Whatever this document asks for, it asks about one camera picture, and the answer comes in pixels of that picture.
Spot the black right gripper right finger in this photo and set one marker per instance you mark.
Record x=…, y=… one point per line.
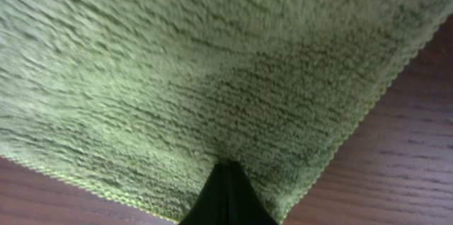
x=244, y=206

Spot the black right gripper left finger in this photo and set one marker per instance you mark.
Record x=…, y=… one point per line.
x=210, y=207

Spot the light green microfiber cloth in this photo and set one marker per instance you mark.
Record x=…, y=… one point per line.
x=136, y=100

